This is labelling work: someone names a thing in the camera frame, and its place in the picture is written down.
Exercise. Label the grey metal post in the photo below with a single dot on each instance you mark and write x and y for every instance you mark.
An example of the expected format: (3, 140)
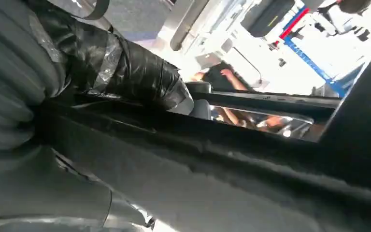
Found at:
(187, 24)

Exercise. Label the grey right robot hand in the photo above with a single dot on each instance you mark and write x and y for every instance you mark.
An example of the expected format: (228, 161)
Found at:
(140, 80)

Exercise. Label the blue metal shelf rack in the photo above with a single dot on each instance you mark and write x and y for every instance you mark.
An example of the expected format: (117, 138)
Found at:
(310, 62)

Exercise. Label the dark grey case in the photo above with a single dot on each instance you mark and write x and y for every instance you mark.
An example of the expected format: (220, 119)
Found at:
(265, 16)

